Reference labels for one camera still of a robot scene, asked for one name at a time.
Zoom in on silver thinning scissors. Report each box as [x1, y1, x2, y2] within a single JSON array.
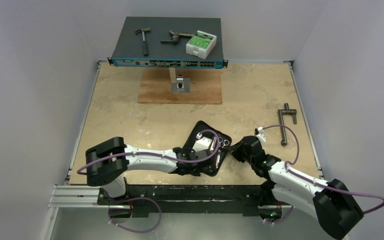
[[219, 137, 230, 149]]

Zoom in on black zippered tool case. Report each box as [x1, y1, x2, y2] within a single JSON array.
[[182, 120, 232, 177]]

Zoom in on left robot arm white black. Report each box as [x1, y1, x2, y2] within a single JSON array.
[[76, 135, 219, 205]]

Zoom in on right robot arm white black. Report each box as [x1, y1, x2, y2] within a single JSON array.
[[230, 136, 364, 240]]

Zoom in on silver scissors in case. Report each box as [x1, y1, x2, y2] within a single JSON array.
[[212, 136, 223, 169]]

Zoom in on dark metal clamp bar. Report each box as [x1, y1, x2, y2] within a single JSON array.
[[277, 102, 298, 147]]

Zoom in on wooden board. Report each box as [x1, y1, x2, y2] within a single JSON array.
[[137, 67, 223, 105]]

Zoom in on white green plastic box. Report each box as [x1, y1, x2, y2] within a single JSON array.
[[185, 30, 217, 59]]

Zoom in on claw hammer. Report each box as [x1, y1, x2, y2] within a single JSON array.
[[134, 27, 151, 57]]

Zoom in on rusty metal clamp tool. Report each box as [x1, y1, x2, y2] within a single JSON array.
[[160, 30, 194, 45]]

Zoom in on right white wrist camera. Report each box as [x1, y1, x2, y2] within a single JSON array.
[[254, 126, 267, 145]]

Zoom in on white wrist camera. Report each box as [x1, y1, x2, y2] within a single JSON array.
[[192, 133, 214, 152], [254, 126, 267, 145]]

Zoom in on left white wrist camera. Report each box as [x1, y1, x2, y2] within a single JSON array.
[[192, 133, 214, 152]]

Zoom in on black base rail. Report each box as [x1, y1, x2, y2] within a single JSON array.
[[97, 184, 288, 221]]

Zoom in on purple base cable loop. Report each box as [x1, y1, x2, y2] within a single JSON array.
[[108, 197, 162, 234]]

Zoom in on metal stand bracket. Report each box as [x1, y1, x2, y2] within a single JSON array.
[[169, 67, 191, 94]]

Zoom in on network switch rack unit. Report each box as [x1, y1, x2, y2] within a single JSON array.
[[107, 16, 229, 69]]

